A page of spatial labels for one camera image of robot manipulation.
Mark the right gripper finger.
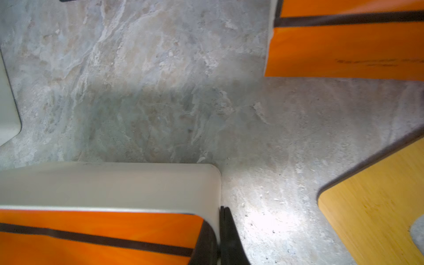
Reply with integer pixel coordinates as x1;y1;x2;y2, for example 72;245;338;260
219;206;250;265

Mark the yellow bamboo lid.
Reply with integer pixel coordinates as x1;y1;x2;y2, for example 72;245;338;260
317;129;424;265

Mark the white tissue box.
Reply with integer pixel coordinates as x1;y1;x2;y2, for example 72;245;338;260
1;162;221;239
0;53;22;146

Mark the orange tissue pack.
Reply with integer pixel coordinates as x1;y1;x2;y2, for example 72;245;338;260
1;210;219;265
264;1;424;81

